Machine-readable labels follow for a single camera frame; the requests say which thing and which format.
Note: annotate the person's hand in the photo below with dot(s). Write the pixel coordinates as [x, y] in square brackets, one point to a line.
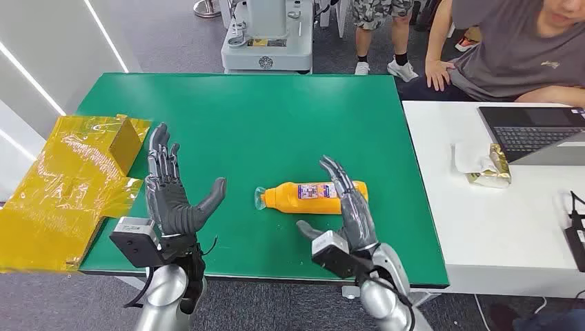
[438, 73]

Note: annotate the chrome stand base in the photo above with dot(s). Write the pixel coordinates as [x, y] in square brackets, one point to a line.
[206, 8]

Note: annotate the orange bottle with clear cap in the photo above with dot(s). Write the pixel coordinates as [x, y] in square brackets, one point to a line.
[292, 198]

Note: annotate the green table mat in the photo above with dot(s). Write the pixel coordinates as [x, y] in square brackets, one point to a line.
[274, 123]

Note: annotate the standing person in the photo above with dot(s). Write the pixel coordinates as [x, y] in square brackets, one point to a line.
[381, 13]

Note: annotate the white tissue paper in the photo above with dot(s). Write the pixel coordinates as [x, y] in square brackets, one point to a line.
[468, 157]

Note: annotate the black power adapter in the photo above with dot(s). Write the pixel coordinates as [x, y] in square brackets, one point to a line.
[576, 237]

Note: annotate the red and white shoe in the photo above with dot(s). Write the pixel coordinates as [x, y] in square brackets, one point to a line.
[466, 43]

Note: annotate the yellow taped cardboard box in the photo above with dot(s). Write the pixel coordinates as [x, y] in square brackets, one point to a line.
[59, 196]

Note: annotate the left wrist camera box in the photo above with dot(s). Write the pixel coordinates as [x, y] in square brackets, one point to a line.
[135, 244]

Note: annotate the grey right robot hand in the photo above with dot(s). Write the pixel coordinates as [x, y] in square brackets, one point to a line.
[356, 214]

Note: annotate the dark laptop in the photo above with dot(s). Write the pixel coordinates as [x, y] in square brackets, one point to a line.
[534, 132]

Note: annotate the white robot base machine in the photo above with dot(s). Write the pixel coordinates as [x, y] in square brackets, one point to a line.
[274, 41]

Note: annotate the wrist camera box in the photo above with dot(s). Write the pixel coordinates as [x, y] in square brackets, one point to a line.
[135, 244]
[333, 253]

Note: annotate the dark blue floor object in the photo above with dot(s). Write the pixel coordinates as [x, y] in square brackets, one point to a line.
[539, 322]

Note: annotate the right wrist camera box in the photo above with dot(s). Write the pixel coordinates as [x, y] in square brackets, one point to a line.
[333, 253]

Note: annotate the gold foil wrapper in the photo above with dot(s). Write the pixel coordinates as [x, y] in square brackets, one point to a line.
[498, 169]

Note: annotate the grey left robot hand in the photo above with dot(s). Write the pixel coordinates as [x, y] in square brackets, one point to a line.
[176, 205]

